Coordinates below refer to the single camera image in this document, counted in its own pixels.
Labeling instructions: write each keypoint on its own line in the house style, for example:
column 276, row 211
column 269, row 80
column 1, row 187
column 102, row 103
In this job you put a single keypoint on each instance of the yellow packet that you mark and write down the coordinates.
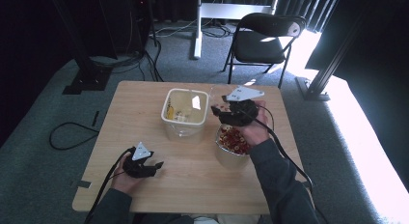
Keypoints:
column 169, row 112

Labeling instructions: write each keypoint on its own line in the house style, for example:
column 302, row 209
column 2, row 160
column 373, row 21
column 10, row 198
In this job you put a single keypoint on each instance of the white packet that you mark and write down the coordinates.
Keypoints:
column 181, row 116

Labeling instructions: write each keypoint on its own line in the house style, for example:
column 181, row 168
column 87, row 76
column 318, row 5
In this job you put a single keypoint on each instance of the glass bowl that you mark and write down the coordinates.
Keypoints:
column 230, row 161

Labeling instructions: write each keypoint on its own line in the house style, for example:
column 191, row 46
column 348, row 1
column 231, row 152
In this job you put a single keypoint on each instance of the person's right hand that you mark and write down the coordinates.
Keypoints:
column 257, row 134

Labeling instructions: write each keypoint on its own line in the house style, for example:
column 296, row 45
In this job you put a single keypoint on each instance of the small black strip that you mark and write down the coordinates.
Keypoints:
column 95, row 118

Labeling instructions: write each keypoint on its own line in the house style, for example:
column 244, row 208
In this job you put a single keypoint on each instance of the white square bin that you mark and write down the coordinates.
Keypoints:
column 185, row 127

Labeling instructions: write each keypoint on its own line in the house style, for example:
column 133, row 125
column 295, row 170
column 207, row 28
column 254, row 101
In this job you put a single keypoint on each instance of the black metal profile stand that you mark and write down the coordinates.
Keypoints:
column 318, row 80

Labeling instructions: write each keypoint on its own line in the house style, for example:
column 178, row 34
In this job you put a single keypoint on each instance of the grey tape piece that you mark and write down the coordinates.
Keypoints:
column 81, row 184

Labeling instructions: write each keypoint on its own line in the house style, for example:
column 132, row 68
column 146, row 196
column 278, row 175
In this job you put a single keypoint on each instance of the white desk frame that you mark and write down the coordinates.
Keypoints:
column 197, row 31

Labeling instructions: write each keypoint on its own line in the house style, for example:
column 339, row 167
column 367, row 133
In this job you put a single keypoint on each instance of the person's left hand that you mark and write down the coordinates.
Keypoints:
column 123, row 182

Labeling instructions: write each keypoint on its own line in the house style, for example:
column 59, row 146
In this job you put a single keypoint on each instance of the dark curtain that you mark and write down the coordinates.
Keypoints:
column 305, row 8

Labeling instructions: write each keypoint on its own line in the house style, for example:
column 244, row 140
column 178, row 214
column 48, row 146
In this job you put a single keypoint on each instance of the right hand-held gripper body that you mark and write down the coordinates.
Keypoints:
column 239, row 113

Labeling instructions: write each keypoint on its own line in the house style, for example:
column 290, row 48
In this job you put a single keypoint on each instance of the sliced red chili pile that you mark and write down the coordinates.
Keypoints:
column 231, row 141

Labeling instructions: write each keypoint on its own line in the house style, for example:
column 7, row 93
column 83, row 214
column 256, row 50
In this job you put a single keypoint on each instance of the black floor stand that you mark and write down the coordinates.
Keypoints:
column 87, row 79

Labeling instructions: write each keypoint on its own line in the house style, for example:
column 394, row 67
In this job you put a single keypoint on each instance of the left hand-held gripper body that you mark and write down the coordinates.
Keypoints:
column 138, row 164

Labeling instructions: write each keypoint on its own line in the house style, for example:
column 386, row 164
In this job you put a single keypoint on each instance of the black folding chair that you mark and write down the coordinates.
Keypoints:
column 257, row 45

